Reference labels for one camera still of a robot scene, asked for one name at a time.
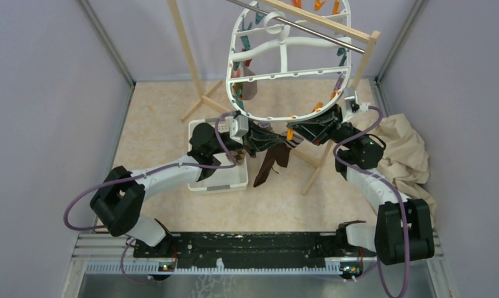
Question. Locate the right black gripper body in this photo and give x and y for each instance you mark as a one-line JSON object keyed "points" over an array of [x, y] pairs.
{"points": [[344, 131]]}

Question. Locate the grey sock on hanger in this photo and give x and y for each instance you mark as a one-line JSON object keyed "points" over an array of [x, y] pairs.
{"points": [[250, 88]]}

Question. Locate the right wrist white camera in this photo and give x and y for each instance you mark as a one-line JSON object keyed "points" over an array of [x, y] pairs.
{"points": [[352, 105]]}

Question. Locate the white slotted cable duct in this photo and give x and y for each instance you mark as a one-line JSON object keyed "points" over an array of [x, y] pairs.
{"points": [[161, 267]]}

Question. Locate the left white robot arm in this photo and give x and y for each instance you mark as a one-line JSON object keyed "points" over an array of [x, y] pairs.
{"points": [[118, 201]]}

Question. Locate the wrist white camera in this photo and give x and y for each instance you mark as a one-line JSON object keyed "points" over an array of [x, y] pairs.
{"points": [[352, 105], [238, 126]]}

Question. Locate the wooden drying rack frame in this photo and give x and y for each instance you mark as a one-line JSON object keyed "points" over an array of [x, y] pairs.
{"points": [[292, 12]]}

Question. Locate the orange green sock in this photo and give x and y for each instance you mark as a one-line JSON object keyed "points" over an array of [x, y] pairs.
{"points": [[238, 91]]}

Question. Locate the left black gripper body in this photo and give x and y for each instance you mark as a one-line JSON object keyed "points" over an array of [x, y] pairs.
{"points": [[243, 143]]}

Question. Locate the beige crumpled cloth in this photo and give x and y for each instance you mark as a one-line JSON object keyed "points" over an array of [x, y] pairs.
{"points": [[405, 160]]}

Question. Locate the dark brown sock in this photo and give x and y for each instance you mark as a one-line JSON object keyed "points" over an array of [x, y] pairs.
{"points": [[276, 155]]}

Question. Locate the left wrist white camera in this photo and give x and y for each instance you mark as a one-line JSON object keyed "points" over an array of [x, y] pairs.
{"points": [[238, 126]]}

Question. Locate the brown checkered sock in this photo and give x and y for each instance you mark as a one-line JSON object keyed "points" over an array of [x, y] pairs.
{"points": [[239, 156]]}

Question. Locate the white round clip hanger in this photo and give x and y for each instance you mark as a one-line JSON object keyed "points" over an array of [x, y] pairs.
{"points": [[333, 60]]}

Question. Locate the white plastic basket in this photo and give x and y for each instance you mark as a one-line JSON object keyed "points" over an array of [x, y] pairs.
{"points": [[223, 180]]}

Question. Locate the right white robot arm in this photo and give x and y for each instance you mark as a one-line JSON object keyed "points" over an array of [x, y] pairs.
{"points": [[403, 229]]}

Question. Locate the metal hanging rod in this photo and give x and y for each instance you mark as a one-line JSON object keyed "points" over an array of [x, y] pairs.
{"points": [[300, 27]]}

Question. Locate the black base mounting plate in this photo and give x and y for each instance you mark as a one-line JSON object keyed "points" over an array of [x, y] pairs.
{"points": [[258, 250]]}

